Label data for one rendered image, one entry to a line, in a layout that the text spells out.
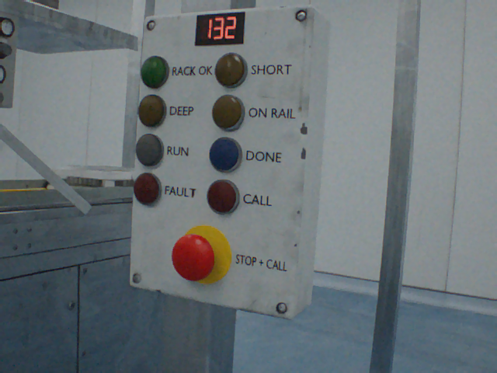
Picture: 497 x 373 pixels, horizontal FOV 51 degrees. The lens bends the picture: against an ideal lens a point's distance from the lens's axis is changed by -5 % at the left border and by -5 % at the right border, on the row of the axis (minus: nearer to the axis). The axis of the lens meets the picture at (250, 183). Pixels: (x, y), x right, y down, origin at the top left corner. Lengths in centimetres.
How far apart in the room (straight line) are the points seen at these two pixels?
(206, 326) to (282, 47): 29
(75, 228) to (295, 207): 99
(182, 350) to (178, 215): 16
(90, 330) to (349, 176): 279
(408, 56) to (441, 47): 231
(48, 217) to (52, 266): 15
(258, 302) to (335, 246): 363
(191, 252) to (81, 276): 106
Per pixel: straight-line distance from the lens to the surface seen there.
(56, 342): 149
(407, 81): 161
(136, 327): 174
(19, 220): 125
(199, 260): 45
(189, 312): 58
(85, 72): 573
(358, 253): 403
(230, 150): 46
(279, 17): 46
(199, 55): 49
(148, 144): 50
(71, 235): 138
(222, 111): 46
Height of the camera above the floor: 94
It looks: 3 degrees down
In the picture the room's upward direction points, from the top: 4 degrees clockwise
